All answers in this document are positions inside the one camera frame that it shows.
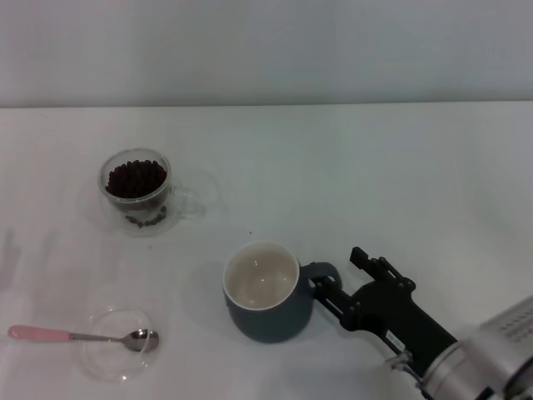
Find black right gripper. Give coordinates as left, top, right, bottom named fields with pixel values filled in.
left=307, top=246, right=460, bottom=375

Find dark teal ceramic mug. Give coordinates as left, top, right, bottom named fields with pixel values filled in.
left=222, top=241, right=344, bottom=345

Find clear glass saucer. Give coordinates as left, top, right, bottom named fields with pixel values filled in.
left=78, top=306, right=162, bottom=385

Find pink-handled metal spoon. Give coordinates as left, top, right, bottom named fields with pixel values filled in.
left=7, top=324, right=161, bottom=353

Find double-walled clear glass cup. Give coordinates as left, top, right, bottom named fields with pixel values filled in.
left=97, top=147, right=207, bottom=239

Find dark roasted coffee beans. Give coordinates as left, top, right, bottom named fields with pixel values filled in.
left=105, top=159, right=168, bottom=230

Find thin wrist cable with connector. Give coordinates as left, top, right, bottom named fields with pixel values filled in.
left=385, top=351, right=431, bottom=399

